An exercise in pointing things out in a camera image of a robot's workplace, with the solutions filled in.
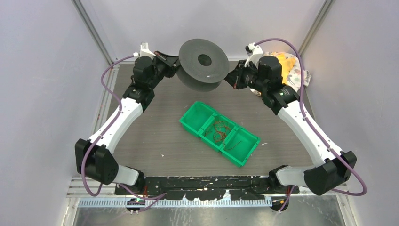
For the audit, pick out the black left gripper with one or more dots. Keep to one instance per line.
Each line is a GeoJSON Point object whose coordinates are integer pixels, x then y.
{"type": "Point", "coordinates": [171, 62]}

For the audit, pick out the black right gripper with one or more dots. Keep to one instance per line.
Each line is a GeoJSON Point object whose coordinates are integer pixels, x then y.
{"type": "Point", "coordinates": [234, 77]}

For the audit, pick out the black cable spool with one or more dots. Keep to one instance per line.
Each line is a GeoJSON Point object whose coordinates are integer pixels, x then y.
{"type": "Point", "coordinates": [203, 65]}

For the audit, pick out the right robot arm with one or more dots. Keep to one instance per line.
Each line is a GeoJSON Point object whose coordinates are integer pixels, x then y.
{"type": "Point", "coordinates": [329, 161]}

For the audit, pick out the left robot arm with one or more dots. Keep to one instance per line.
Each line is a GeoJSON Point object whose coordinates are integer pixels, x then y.
{"type": "Point", "coordinates": [94, 156]}

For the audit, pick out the green plastic bin left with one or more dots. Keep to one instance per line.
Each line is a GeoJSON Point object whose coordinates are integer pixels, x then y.
{"type": "Point", "coordinates": [196, 117]}

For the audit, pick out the green plastic bin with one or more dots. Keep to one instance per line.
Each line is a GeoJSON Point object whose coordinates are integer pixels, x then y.
{"type": "Point", "coordinates": [239, 146]}
{"type": "Point", "coordinates": [196, 117]}
{"type": "Point", "coordinates": [217, 131]}

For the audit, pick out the green plastic bin middle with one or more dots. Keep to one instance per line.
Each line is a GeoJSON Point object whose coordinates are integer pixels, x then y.
{"type": "Point", "coordinates": [217, 131]}

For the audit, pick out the crumpled yellow patterned cloth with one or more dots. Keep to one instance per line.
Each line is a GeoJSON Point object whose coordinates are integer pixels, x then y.
{"type": "Point", "coordinates": [291, 72]}

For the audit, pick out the green plastic bin right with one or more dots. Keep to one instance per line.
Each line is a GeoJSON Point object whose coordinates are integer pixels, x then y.
{"type": "Point", "coordinates": [239, 146]}

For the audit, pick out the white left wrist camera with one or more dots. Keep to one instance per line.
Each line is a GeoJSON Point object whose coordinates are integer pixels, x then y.
{"type": "Point", "coordinates": [144, 51]}

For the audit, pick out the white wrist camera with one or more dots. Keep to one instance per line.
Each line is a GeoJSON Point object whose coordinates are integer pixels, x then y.
{"type": "Point", "coordinates": [254, 53]}
{"type": "Point", "coordinates": [144, 51]}

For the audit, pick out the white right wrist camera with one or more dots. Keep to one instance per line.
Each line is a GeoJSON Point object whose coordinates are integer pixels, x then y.
{"type": "Point", "coordinates": [254, 53]}

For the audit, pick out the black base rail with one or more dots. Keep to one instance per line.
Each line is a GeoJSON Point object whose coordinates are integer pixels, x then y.
{"type": "Point", "coordinates": [208, 187]}

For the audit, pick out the slotted aluminium cable duct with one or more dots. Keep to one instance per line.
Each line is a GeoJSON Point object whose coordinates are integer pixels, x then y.
{"type": "Point", "coordinates": [140, 203]}

